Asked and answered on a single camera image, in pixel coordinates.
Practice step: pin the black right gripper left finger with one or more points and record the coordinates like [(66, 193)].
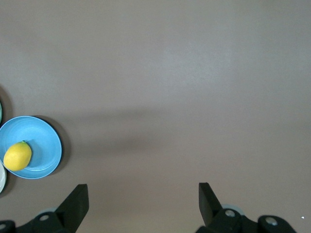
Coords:
[(70, 208)]

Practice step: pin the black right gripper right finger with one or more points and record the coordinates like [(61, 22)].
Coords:
[(211, 213)]

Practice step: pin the yellow lemon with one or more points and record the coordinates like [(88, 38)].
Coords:
[(17, 156)]

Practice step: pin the beige plate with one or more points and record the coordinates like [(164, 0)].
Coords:
[(2, 178)]

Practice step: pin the blue plate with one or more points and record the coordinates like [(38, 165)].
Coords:
[(41, 136)]

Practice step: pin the pale green plate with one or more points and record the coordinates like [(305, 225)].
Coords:
[(0, 112)]

